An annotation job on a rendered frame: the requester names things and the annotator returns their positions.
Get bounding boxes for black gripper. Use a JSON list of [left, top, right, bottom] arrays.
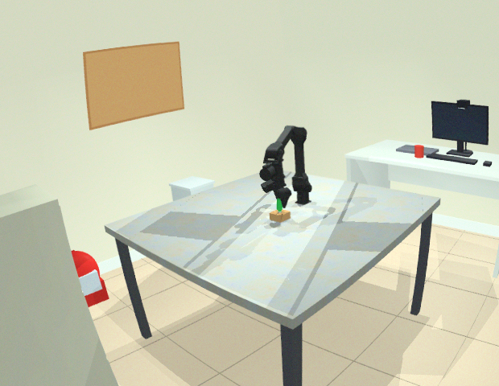
[[272, 172, 292, 208]]

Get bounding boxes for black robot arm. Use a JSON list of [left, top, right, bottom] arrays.
[[259, 125, 312, 205]]

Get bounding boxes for tan wooden block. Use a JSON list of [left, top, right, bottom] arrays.
[[270, 209, 291, 223]]

